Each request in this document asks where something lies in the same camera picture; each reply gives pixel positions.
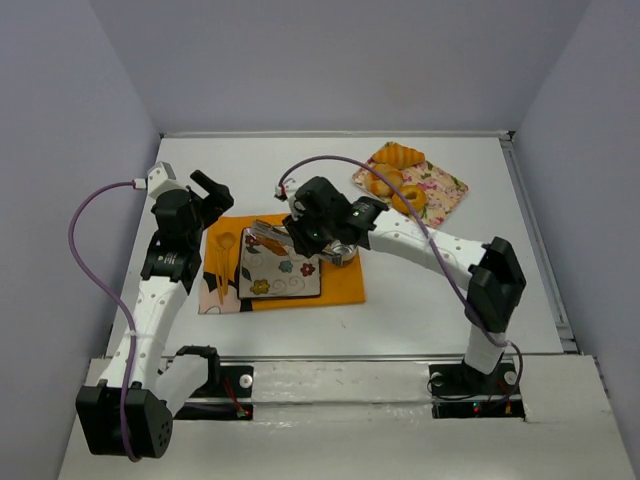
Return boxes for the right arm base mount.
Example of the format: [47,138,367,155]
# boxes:
[427,362,526,419]

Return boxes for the square floral ceramic plate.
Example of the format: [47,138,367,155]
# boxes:
[237,228,321,300]

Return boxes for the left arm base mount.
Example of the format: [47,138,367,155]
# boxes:
[174,364,254,422]

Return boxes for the wooden spoon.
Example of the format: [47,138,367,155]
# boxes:
[216,232,237,297]

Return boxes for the small metal cup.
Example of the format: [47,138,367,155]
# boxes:
[330,242,358,267]

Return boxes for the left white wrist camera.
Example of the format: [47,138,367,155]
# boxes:
[146,161,185,200]

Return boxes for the striped croissant bread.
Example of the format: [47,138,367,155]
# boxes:
[372,142,426,170]

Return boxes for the aluminium table rail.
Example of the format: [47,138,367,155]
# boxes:
[160,130,513,140]

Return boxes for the twisted round bread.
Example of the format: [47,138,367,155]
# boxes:
[364,164,404,198]

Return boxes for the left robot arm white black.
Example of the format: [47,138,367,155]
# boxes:
[76,162,234,462]

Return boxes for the floral serving tray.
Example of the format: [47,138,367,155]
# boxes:
[366,154,469,228]

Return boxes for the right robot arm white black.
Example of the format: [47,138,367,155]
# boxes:
[275,176,526,378]

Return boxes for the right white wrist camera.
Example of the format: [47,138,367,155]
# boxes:
[285,183,305,221]

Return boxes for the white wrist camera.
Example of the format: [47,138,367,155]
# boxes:
[146,161,185,200]
[285,183,305,221]

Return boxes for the metal tongs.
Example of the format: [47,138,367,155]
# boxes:
[250,219,343,266]

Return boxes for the golden bagel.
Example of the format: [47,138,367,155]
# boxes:
[391,185,427,215]

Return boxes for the orange cartoon placemat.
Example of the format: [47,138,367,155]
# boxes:
[198,216,366,315]

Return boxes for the herb toast slice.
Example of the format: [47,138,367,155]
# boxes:
[259,237,288,256]

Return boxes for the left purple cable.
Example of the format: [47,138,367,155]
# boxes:
[67,180,147,464]

